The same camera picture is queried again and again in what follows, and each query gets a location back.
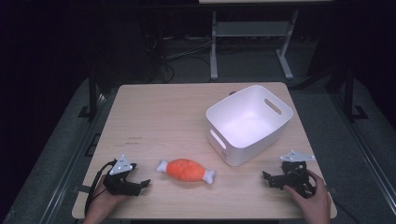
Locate white plastic bin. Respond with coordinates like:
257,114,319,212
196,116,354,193
205,84,294,167

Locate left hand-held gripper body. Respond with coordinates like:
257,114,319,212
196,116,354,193
103,154,141,197

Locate black cable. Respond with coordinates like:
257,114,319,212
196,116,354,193
84,159,118,217

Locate black metal post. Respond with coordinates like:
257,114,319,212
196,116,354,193
78,66,101,122
342,66,369,123

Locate white metal stand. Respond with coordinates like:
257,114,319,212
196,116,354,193
209,9,300,81

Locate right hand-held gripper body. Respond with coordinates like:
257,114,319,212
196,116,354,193
266,149,317,199

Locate orange plush meat toy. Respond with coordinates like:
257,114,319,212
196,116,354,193
156,158,217,185

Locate person's left hand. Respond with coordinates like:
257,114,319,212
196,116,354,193
83,175,129,224

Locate floor cables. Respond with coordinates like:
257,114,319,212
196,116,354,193
144,32,216,83

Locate person's right hand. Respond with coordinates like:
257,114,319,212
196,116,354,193
283,169,332,224

